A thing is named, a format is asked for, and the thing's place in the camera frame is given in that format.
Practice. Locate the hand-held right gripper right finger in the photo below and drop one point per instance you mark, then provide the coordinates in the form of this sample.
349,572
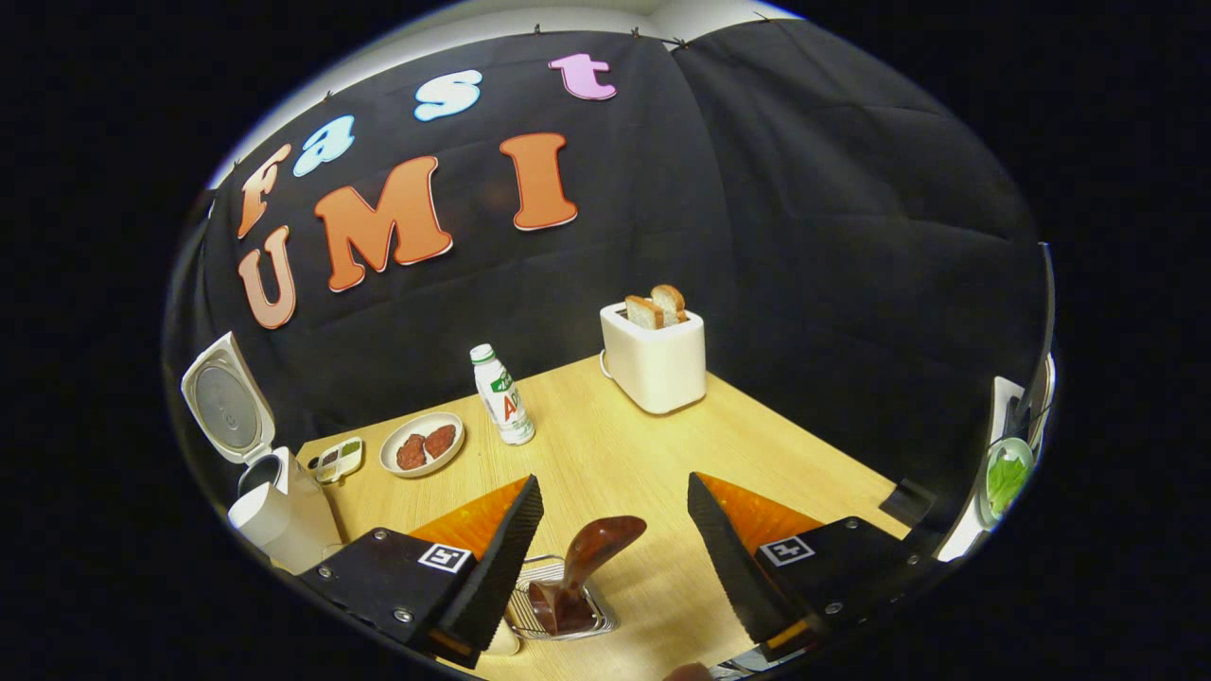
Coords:
728,567

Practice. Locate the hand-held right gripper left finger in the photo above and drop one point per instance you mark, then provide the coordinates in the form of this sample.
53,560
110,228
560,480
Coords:
492,577

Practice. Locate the brown wooden spoon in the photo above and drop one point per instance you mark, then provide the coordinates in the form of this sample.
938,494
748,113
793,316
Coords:
591,553

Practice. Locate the white rice cooker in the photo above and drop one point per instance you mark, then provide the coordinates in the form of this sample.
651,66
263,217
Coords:
293,530

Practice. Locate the red meat piece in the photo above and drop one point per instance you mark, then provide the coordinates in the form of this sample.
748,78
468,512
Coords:
411,452
440,441

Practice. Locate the white round plate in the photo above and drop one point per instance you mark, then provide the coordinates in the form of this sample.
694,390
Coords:
393,463

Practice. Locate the white drink bottle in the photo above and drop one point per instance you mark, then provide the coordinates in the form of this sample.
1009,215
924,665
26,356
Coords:
506,402

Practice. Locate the white divided condiment tray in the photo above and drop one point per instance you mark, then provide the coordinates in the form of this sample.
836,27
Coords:
341,462

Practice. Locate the small black pad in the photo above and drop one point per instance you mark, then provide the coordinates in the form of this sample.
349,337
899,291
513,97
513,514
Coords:
913,501

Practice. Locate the white toaster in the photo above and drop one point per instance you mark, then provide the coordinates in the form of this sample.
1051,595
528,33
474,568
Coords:
658,369

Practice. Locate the toasted bread slice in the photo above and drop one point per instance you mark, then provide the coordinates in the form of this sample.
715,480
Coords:
670,303
643,313

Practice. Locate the bowl of green vegetables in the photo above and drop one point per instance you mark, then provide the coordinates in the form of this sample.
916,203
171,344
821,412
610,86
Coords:
1006,478

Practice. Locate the black backdrop cloth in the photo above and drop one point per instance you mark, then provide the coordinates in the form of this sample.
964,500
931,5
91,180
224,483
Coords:
804,236

